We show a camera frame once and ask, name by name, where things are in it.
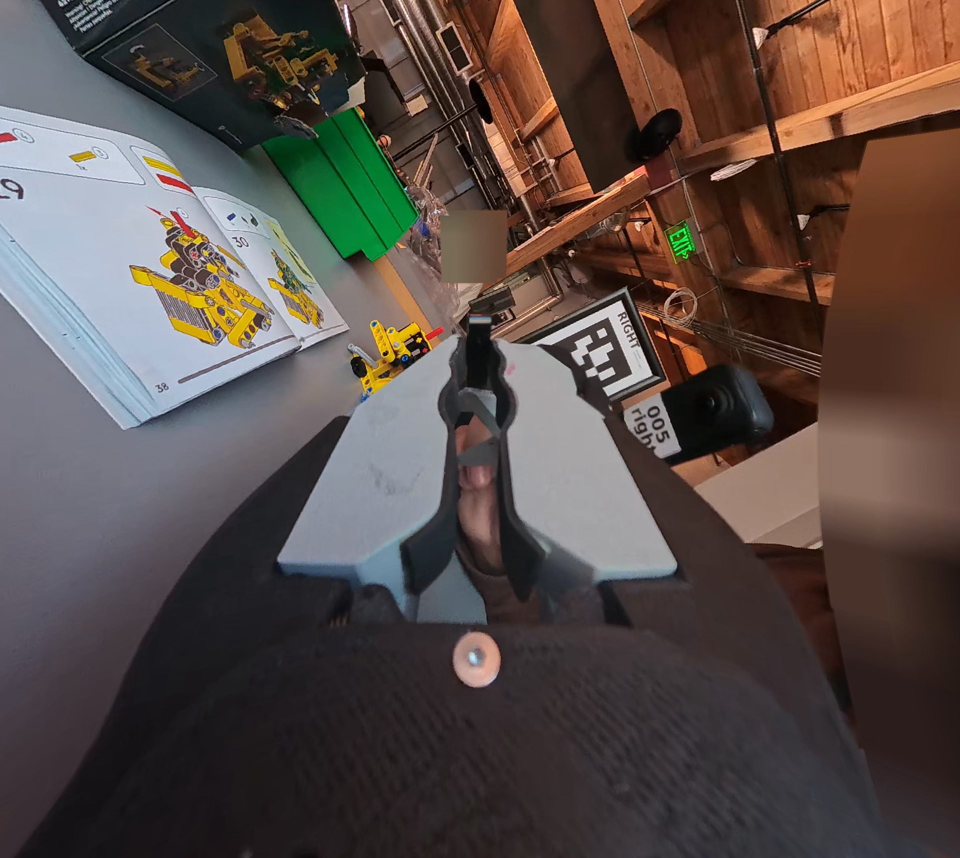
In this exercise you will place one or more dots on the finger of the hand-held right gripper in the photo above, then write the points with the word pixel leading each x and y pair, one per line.
pixel 480 454

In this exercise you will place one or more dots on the round black speaker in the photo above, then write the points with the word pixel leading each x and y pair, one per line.
pixel 654 134

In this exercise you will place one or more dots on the white desk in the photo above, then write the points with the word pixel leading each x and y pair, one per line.
pixel 757 490

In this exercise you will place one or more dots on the person's right hand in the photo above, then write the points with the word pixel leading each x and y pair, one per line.
pixel 478 513

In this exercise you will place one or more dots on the green exit sign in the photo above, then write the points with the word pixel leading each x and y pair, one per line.
pixel 679 241

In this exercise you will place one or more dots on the lego instruction booklet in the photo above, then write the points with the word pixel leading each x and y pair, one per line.
pixel 112 258

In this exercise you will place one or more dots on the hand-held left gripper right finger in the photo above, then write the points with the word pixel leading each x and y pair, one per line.
pixel 592 490

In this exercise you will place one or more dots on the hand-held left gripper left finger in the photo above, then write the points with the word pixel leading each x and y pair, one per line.
pixel 375 483

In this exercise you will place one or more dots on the metal ventilation duct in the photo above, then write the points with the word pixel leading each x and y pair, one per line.
pixel 420 10

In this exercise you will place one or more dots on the clear plastic bags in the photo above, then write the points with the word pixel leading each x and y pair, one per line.
pixel 431 250

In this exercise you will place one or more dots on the black lego box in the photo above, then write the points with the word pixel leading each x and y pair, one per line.
pixel 187 10

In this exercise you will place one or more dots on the green box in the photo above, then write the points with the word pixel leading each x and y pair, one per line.
pixel 345 190

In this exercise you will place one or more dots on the yellow lego model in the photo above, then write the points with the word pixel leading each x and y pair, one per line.
pixel 390 355

